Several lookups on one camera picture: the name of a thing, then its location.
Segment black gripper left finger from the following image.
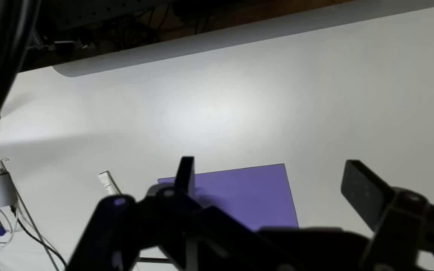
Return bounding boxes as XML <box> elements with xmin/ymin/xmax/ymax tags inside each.
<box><xmin>64</xmin><ymin>156</ymin><xmax>278</xmax><ymax>271</ymax></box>

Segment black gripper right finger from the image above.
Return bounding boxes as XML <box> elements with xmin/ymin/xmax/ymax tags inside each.
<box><xmin>339</xmin><ymin>159</ymin><xmax>434</xmax><ymax>271</ymax></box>

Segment black cable on table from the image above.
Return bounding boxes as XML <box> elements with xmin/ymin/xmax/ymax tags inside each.
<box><xmin>9</xmin><ymin>199</ymin><xmax>69</xmax><ymax>271</ymax></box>

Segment dark stand pole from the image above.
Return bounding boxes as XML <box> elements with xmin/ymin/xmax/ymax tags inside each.
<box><xmin>0</xmin><ymin>0</ymin><xmax>43</xmax><ymax>160</ymax></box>

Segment purple square mat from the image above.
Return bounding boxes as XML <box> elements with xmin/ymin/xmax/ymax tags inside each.
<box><xmin>156</xmin><ymin>163</ymin><xmax>299</xmax><ymax>233</ymax></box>

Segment white power adapter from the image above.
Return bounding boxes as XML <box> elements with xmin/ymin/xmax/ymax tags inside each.
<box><xmin>0</xmin><ymin>172</ymin><xmax>18</xmax><ymax>210</ymax></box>

